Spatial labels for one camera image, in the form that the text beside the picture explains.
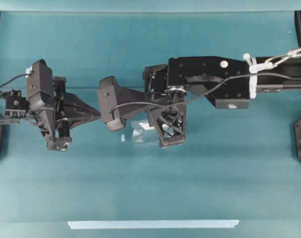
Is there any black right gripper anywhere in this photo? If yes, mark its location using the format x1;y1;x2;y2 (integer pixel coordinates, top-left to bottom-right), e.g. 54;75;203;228
125;63;188;148

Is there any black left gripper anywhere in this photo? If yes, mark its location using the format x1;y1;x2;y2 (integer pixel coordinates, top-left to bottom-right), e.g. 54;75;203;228
38;77;101;151

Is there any silver zip bag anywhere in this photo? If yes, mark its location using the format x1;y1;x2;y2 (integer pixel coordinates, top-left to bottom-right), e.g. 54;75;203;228
131;119;159;144

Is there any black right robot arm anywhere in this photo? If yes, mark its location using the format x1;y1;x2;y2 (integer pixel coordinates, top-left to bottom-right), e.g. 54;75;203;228
127;55;301;147

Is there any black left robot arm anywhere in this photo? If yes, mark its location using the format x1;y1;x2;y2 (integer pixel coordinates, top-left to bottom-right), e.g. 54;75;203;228
0;77;101;151

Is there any white zip tie bundle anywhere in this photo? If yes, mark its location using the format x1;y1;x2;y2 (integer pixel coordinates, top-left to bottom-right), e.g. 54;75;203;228
243;47;301;99

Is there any blue tape strip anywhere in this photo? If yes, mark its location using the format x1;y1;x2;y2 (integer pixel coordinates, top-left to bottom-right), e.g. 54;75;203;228
67;220;240;230

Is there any black right camera cable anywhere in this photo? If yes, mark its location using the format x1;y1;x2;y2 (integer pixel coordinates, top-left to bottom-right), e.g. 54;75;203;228
110;71;301;117

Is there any black camera cable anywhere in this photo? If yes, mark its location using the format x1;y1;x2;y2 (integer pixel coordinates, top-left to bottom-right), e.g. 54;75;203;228
110;71;301;117
0;73;32;92

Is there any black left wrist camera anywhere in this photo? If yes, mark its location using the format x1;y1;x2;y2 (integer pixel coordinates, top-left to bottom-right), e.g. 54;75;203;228
25;59;54;113

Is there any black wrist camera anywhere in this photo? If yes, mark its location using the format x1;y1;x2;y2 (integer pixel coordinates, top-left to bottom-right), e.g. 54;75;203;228
97;76;126;132
25;59;54;113

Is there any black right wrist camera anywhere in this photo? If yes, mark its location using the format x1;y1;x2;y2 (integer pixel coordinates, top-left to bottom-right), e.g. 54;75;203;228
97;76;126;132

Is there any black left camera cable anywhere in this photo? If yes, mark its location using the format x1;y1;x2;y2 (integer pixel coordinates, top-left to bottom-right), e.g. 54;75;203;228
0;73;32;92

